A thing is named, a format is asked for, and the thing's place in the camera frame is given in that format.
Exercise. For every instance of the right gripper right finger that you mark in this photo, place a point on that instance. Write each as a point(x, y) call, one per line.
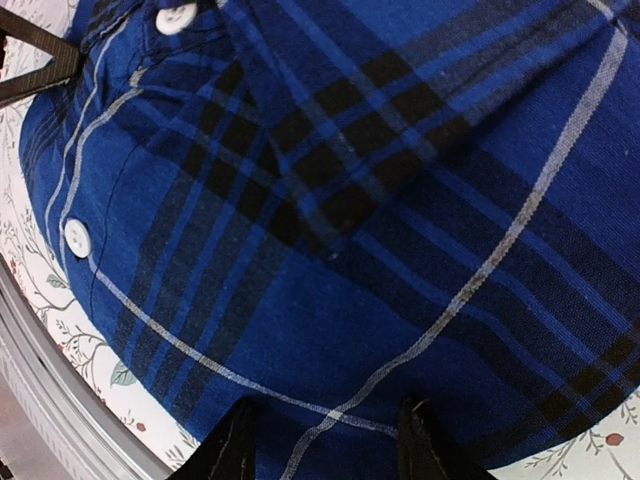
point(427, 452)

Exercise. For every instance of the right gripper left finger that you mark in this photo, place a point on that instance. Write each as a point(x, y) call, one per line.
point(229, 451)

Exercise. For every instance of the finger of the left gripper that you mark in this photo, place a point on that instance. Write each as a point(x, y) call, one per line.
point(42, 60)

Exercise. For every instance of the blue plaid long sleeve shirt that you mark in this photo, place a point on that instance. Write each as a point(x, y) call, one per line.
point(350, 225)

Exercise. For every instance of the floral tablecloth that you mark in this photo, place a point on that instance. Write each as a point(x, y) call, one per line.
point(50, 300)

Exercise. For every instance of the aluminium front rail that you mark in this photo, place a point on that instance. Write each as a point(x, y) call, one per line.
point(77, 429)

